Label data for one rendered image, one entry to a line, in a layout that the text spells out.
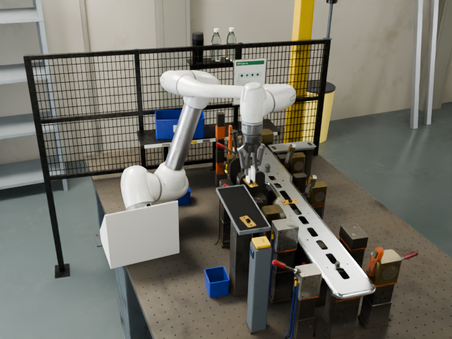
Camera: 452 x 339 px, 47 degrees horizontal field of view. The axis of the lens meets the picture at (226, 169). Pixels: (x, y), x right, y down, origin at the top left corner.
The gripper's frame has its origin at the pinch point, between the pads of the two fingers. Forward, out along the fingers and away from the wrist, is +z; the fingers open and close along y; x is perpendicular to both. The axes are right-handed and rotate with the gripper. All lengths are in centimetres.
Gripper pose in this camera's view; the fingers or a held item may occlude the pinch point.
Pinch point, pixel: (250, 174)
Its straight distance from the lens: 229.2
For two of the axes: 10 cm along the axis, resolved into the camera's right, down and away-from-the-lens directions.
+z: -0.1, 8.9, 4.5
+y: -9.2, 1.7, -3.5
